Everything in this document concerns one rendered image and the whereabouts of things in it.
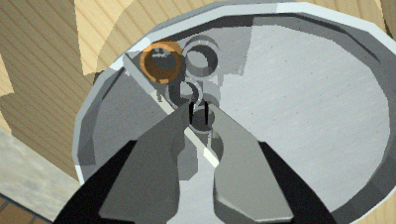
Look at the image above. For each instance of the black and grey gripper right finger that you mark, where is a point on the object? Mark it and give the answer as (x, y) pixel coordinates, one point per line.
(253, 184)

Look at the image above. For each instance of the grey metal sleeve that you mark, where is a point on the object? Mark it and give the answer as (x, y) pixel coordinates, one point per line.
(175, 99)
(198, 123)
(201, 73)

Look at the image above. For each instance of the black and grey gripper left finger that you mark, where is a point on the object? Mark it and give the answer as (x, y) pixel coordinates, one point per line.
(139, 184)

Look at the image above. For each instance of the bronze bushing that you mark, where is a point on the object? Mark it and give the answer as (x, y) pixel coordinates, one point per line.
(151, 70)

